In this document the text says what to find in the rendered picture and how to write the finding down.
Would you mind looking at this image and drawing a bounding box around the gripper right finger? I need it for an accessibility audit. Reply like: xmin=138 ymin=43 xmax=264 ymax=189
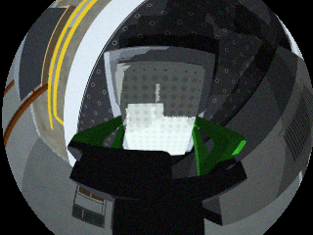
xmin=192 ymin=116 xmax=246 ymax=175

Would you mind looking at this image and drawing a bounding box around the black flat base plate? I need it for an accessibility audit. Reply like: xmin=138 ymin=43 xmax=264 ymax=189
xmin=76 ymin=0 xmax=291 ymax=133

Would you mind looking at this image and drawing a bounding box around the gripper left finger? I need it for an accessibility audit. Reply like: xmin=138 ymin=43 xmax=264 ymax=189
xmin=71 ymin=115 xmax=125 ymax=149

